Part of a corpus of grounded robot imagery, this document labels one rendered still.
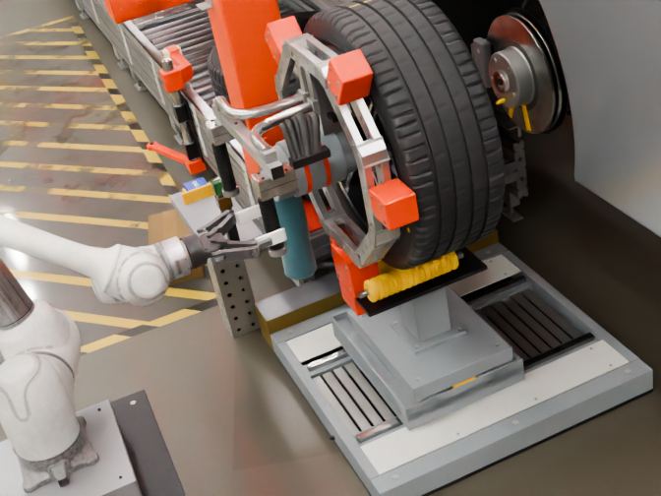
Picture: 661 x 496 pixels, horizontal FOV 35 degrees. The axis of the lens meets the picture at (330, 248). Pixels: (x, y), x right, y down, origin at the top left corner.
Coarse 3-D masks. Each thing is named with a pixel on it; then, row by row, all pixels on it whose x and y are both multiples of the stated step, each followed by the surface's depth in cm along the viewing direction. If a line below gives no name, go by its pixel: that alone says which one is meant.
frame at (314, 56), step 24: (288, 48) 250; (312, 48) 248; (288, 72) 261; (312, 72) 240; (288, 96) 272; (360, 120) 234; (360, 144) 230; (384, 144) 231; (360, 168) 232; (384, 168) 233; (312, 192) 278; (336, 216) 278; (336, 240) 272; (360, 240) 268; (384, 240) 241; (360, 264) 259
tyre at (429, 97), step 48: (384, 0) 246; (384, 48) 233; (432, 48) 233; (384, 96) 229; (432, 96) 229; (480, 96) 232; (432, 144) 230; (480, 144) 234; (336, 192) 287; (432, 192) 233; (480, 192) 239; (432, 240) 243; (480, 240) 261
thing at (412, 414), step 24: (336, 336) 319; (360, 336) 311; (360, 360) 303; (384, 384) 288; (456, 384) 281; (480, 384) 285; (504, 384) 288; (408, 408) 278; (432, 408) 281; (456, 408) 285
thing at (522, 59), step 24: (504, 24) 273; (528, 24) 265; (504, 48) 277; (528, 48) 265; (528, 72) 268; (552, 72) 263; (504, 96) 277; (528, 96) 272; (552, 96) 263; (552, 120) 271
